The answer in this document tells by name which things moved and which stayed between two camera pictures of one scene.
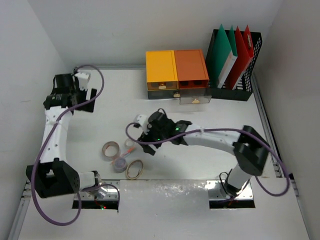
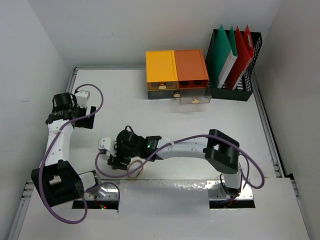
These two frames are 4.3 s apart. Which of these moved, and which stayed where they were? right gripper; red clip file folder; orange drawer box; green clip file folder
Moved: right gripper
Stayed: orange drawer box; green clip file folder; red clip file folder
